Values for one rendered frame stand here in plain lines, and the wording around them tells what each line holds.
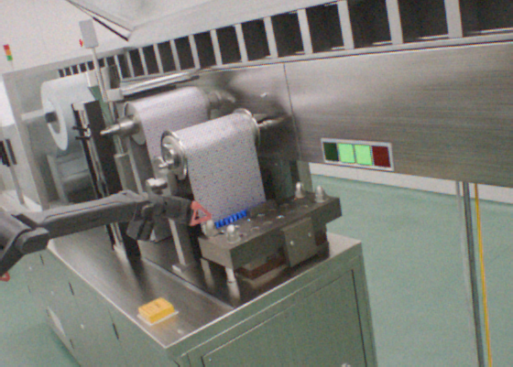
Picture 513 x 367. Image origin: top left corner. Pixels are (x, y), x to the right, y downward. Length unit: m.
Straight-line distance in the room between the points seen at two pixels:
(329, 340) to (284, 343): 0.17
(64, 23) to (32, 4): 0.45
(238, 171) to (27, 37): 5.70
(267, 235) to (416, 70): 0.57
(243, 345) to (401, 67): 0.78
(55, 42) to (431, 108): 6.26
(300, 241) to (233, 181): 0.27
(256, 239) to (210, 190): 0.22
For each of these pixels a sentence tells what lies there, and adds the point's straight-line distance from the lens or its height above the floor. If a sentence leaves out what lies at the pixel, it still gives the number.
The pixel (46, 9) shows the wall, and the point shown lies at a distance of 7.17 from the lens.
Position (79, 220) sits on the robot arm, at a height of 1.23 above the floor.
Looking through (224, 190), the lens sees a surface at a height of 1.11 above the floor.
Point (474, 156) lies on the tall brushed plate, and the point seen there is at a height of 1.21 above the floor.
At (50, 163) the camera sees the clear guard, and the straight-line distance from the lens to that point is 2.40.
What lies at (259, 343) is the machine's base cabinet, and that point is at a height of 0.77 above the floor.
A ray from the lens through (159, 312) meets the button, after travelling 1.37.
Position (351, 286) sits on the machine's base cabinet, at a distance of 1.59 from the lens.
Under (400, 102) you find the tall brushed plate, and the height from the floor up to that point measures 1.32.
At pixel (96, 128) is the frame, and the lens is 1.71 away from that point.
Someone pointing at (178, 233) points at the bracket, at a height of 1.02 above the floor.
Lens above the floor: 1.54
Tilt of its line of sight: 16 degrees down
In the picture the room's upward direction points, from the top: 12 degrees counter-clockwise
